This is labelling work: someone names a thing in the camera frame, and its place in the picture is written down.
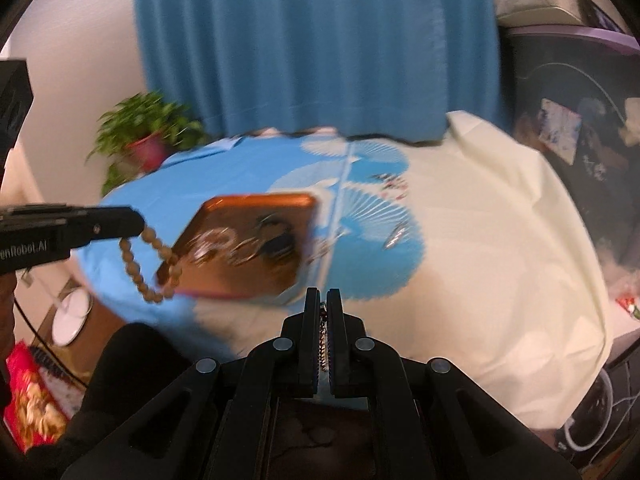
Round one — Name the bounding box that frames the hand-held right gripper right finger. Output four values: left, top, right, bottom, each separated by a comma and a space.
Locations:
327, 287, 587, 480

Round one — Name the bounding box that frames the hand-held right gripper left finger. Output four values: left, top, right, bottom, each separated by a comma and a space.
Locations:
60, 287, 322, 480

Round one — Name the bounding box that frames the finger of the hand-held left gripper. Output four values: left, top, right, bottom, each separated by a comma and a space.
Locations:
65, 204, 144, 250

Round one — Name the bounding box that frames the crystal bracelet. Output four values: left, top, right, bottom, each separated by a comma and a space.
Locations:
320, 302, 332, 376

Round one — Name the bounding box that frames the wooden bead bracelet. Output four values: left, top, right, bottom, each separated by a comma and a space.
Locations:
118, 226, 183, 305

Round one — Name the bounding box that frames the orange metal tray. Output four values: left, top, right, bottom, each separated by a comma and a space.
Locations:
155, 192, 318, 306

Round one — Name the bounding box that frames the black and green watch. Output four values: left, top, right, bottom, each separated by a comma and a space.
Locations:
257, 217, 301, 263

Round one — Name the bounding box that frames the potted green plant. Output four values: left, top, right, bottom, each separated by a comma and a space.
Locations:
86, 91, 208, 198

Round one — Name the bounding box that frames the white round floor object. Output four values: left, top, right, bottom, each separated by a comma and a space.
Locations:
51, 287, 94, 347

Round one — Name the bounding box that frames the blue and cream printed tablecloth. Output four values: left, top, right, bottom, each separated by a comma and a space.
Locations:
70, 110, 616, 431

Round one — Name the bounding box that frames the red printed bag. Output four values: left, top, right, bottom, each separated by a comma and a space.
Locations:
2, 342, 86, 448

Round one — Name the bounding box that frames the blue curtain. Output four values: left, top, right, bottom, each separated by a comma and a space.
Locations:
132, 0, 506, 143

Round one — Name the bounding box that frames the dark printed blanket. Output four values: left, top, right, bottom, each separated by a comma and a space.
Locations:
502, 27, 640, 461

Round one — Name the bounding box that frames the white printed card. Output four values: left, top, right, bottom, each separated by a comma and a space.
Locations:
539, 98, 584, 165

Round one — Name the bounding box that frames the beige pillow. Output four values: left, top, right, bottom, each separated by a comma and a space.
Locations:
495, 0, 640, 46

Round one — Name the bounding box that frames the dark flat device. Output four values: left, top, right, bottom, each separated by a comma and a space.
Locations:
577, 0, 628, 33

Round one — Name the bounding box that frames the white cable loop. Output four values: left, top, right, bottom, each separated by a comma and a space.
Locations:
564, 375, 615, 452

